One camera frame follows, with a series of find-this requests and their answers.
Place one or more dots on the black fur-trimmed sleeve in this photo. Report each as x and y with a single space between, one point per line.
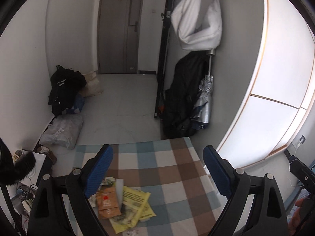
13 172

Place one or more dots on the black backpack on floor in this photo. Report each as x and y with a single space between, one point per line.
66 84

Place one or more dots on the white frosted sliding window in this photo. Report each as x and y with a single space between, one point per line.
281 89

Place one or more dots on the black folded metal frame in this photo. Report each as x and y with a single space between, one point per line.
166 19

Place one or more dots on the beige paper bag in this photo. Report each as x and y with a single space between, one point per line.
93 86

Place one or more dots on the silver folded umbrella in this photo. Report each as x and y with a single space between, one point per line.
202 108

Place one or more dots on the white wall socket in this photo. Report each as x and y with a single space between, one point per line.
301 140

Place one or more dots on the yellow printed plastic bag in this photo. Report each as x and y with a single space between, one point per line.
135 209

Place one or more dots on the person's right hand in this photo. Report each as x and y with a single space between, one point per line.
296 218

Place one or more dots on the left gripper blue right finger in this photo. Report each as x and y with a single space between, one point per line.
220 171

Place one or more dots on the grey-brown door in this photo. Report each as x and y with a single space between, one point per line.
118 36

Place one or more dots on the orange-brown snack packet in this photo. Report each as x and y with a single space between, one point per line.
107 203

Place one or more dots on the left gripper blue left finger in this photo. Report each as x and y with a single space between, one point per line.
96 168

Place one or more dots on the grey plastic parcel bag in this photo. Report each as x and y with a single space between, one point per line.
64 131

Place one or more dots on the white side table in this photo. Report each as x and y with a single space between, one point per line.
43 166

